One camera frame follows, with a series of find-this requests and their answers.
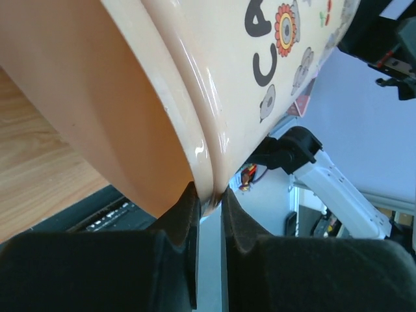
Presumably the pink perforated basket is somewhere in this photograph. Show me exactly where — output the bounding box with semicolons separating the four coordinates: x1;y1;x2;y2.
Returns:
287;77;316;118

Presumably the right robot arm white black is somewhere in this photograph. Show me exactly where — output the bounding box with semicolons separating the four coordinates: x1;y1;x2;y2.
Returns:
248;1;415;242

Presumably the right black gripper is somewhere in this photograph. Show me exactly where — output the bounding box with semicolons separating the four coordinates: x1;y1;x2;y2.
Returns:
337;1;415;101

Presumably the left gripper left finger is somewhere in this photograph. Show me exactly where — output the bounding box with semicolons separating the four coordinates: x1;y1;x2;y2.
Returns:
1;183;200;311

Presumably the peach cartoon plastic bucket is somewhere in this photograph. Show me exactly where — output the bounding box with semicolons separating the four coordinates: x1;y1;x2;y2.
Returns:
1;1;359;217

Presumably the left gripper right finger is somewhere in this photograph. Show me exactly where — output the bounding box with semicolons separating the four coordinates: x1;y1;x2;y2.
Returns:
221;190;415;311

